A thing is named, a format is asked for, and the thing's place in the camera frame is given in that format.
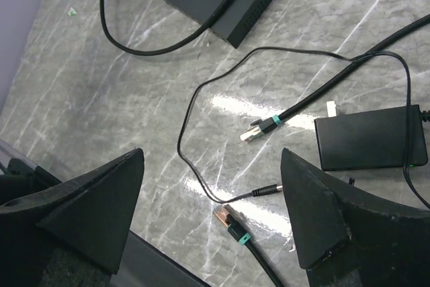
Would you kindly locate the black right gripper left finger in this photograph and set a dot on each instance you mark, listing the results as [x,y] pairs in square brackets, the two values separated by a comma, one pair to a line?
[97,213]

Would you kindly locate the black power adapter brick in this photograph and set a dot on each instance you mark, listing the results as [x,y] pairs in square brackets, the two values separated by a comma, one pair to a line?
[365,140]

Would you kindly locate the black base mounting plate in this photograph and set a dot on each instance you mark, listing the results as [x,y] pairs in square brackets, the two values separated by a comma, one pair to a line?
[158,263]

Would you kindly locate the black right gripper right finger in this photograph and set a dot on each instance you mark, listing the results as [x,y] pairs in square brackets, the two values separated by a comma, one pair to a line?
[345,236]

